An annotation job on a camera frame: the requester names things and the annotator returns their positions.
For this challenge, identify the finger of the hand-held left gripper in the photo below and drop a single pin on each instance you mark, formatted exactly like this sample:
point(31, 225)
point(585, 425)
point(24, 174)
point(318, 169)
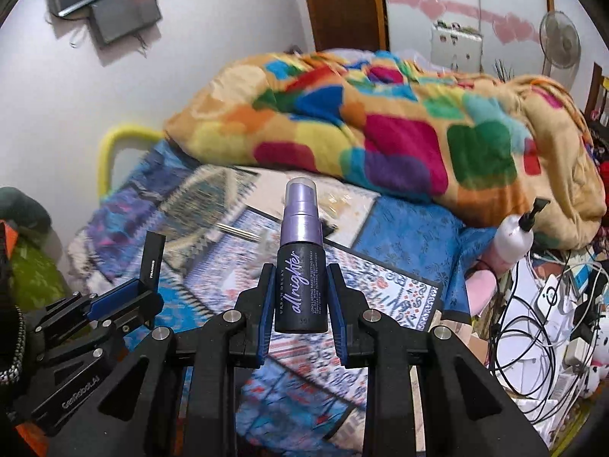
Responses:
point(119, 331)
point(114, 300)

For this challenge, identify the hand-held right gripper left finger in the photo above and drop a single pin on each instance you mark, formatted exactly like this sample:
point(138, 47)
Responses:
point(265, 316)

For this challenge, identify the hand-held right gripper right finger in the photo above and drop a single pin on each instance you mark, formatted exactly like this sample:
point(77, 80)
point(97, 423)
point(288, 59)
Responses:
point(337, 316)

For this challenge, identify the purple black spray bottle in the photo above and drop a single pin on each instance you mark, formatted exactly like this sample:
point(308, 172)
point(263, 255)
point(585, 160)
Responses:
point(299, 304)

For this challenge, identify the light green cloth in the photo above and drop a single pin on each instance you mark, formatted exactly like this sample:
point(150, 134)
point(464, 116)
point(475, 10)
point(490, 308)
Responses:
point(33, 271)

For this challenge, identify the blue patterned bedsheet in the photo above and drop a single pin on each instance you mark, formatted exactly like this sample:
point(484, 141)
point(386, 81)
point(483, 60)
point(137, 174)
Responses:
point(404, 243)

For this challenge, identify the pink pouch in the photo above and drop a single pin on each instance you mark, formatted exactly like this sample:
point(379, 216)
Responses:
point(480, 290)

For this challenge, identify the white pump lotion bottle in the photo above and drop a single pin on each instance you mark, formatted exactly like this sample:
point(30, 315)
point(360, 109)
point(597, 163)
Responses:
point(511, 243)

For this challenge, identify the colourful patchwork blanket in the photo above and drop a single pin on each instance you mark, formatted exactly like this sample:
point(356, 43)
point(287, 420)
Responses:
point(380, 128)

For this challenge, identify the white power strip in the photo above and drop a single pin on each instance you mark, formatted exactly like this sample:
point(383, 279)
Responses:
point(552, 295)

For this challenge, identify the white cat plush toy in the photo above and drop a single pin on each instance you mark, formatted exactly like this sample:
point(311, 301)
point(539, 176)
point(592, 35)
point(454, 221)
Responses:
point(594, 373)

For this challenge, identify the brown wooden door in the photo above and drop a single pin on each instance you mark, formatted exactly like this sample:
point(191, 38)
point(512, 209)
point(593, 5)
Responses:
point(338, 4)

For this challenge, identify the wooden headboard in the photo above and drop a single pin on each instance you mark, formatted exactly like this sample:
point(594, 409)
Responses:
point(600, 90)

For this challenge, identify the white standing fan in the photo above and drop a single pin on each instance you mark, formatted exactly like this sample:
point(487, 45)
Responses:
point(559, 40)

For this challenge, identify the yellow padded bed rail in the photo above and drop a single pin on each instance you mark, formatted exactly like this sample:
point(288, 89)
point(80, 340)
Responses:
point(107, 147)

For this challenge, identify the black wall-mounted box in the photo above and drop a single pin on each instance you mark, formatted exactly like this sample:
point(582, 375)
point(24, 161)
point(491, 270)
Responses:
point(123, 14)

